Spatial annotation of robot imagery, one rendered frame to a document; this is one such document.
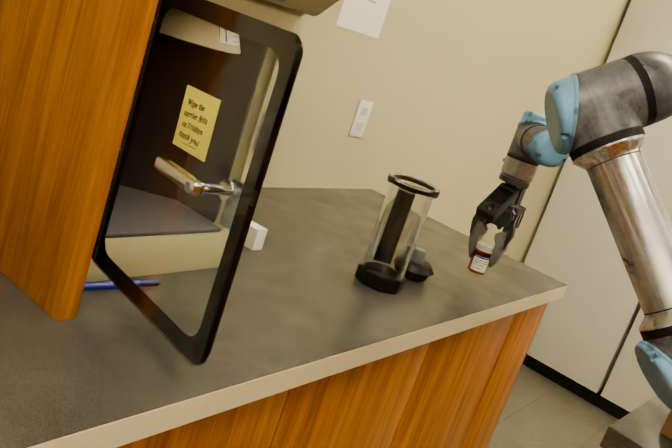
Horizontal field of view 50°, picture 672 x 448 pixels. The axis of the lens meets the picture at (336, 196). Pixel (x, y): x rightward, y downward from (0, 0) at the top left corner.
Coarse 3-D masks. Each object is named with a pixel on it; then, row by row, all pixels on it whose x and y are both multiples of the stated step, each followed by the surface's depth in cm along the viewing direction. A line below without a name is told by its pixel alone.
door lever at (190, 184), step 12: (156, 168) 84; (168, 168) 81; (180, 168) 81; (180, 180) 80; (192, 180) 78; (228, 180) 81; (192, 192) 78; (204, 192) 79; (216, 192) 80; (228, 192) 81
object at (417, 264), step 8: (416, 248) 160; (416, 256) 159; (424, 256) 160; (416, 264) 159; (424, 264) 161; (408, 272) 158; (416, 272) 157; (424, 272) 157; (432, 272) 160; (416, 280) 158; (424, 280) 160
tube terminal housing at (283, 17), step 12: (216, 0) 105; (228, 0) 107; (240, 0) 109; (252, 0) 111; (264, 0) 113; (252, 12) 112; (264, 12) 114; (276, 12) 116; (288, 12) 118; (300, 12) 120; (276, 24) 117; (288, 24) 119; (300, 24) 121; (96, 276) 109
